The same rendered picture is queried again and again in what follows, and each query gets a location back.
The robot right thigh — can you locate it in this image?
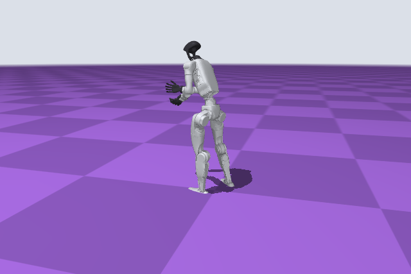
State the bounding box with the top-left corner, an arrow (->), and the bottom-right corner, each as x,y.
210,110 -> 226,154

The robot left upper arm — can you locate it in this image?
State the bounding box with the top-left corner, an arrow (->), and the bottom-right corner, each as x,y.
183,61 -> 196,94

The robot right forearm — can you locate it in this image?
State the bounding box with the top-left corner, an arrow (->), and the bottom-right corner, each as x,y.
182,87 -> 199,94

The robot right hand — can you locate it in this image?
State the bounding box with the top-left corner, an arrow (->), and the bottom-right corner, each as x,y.
165,81 -> 185,93

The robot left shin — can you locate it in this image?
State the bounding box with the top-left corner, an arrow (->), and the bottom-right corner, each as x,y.
195,153 -> 209,193

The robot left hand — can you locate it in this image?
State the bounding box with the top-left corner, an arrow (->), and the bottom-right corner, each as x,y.
169,95 -> 183,106

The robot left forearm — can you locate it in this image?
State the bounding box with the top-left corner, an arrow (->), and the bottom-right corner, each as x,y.
179,86 -> 190,101

